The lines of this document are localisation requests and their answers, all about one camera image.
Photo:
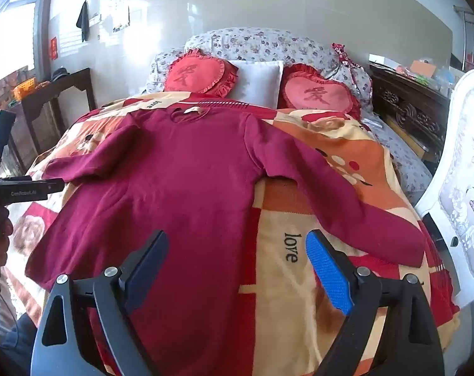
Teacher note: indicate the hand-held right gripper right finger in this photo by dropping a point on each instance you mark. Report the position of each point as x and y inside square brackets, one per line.
[327, 270]

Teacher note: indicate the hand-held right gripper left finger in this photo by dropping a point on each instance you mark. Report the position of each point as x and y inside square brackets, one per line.
[147, 270]

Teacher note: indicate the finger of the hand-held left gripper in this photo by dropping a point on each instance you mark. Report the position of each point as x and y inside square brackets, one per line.
[51, 188]

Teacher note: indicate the maroon knit sweater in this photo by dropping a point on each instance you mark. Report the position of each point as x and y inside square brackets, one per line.
[182, 184]

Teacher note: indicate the person's left hand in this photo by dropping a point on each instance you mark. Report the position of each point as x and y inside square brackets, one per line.
[2, 231]

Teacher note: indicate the orange red printed blanket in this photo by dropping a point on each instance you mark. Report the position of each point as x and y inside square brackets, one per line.
[276, 278]

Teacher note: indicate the orange plastic crate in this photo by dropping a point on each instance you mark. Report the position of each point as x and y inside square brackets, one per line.
[24, 89]

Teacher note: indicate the dark wooden table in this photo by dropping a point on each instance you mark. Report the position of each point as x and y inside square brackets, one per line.
[70, 82]

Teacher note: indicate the black hat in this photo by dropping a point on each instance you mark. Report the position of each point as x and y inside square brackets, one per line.
[59, 74]

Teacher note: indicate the floral bed sheet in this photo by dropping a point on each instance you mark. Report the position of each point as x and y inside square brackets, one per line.
[401, 156]

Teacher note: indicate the person's dark pants leg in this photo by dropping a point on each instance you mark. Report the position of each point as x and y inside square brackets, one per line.
[23, 333]

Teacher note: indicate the window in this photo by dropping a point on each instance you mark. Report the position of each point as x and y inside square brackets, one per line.
[15, 39]

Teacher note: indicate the dark hanging garment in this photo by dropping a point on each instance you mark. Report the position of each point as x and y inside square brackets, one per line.
[83, 19]

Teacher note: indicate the white upholstered chair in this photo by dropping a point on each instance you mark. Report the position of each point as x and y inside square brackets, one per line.
[468, 164]

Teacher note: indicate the red heart-shaped pillow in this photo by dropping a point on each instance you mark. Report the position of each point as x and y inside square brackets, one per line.
[319, 94]
[198, 72]

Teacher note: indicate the dark carved wooden nightstand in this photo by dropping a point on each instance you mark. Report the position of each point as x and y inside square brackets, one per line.
[409, 105]

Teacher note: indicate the white square pillow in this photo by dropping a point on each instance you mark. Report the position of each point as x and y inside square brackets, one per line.
[258, 82]

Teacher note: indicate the red patterned cloth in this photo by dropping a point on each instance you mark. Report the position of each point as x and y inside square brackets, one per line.
[342, 53]

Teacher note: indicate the orange box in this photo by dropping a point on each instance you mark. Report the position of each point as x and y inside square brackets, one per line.
[422, 69]

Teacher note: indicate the floral pillow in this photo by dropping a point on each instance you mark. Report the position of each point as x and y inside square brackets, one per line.
[268, 45]

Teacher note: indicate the red wall decoration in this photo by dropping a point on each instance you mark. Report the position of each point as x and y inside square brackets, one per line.
[53, 47]

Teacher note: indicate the wall chart poster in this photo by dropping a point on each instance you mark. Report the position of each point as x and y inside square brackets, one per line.
[121, 4]

